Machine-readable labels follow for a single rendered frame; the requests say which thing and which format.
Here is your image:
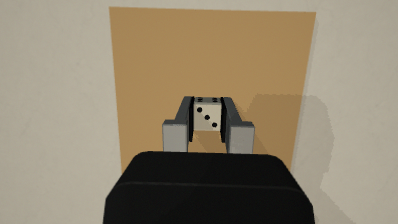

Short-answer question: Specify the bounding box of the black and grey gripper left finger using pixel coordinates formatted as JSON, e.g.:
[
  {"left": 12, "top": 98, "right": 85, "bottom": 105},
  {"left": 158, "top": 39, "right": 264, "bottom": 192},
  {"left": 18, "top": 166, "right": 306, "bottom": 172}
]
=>
[{"left": 162, "top": 96, "right": 195, "bottom": 152}]

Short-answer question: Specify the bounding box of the white die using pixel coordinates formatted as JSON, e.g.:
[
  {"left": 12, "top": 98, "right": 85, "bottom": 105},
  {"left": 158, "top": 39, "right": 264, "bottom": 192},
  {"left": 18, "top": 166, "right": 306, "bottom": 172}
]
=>
[{"left": 193, "top": 97, "right": 222, "bottom": 131}]

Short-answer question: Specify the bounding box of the tan flat mat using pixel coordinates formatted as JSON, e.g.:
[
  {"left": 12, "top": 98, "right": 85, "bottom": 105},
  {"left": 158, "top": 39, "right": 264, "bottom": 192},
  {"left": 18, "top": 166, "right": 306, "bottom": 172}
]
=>
[{"left": 109, "top": 7, "right": 316, "bottom": 174}]

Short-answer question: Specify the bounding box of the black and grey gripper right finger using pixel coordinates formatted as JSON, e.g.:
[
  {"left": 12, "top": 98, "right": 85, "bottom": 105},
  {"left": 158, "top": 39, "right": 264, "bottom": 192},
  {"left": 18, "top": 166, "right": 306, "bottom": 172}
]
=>
[{"left": 220, "top": 97, "right": 255, "bottom": 154}]

